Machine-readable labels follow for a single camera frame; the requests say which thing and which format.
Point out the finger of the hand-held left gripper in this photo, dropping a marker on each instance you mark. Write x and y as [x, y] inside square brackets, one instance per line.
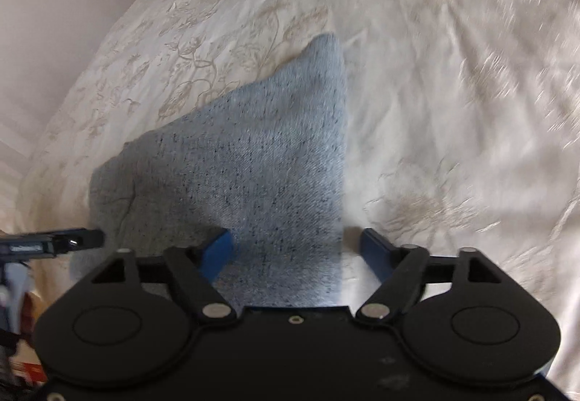
[54, 242]

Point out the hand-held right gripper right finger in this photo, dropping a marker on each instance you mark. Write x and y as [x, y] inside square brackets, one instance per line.
[378, 253]

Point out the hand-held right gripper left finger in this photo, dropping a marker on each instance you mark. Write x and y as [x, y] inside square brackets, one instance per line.
[217, 253]

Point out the grey speckled pants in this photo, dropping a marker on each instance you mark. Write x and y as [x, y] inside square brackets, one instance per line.
[272, 156]

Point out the light blue cloth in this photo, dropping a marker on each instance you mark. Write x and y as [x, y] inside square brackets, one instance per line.
[13, 292]

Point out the white embroidered bedspread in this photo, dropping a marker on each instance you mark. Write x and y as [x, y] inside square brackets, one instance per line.
[453, 88]

